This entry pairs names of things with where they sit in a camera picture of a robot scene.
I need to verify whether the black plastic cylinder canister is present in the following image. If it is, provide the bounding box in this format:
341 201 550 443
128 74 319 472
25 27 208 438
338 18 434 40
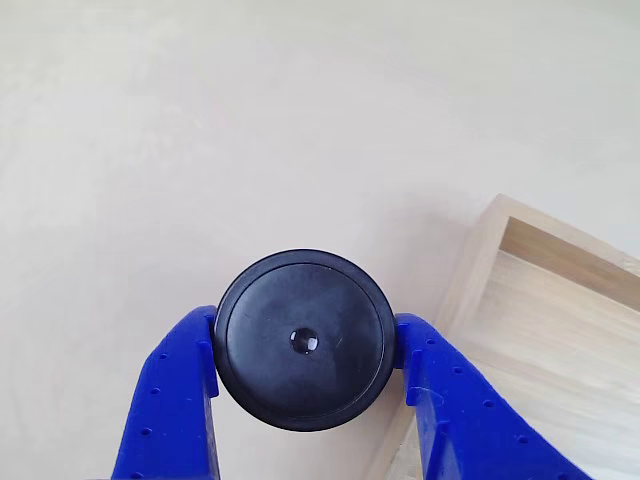
213 248 399 434

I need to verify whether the shallow wooden box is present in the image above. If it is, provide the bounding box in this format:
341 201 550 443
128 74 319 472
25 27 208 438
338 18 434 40
383 193 640 480

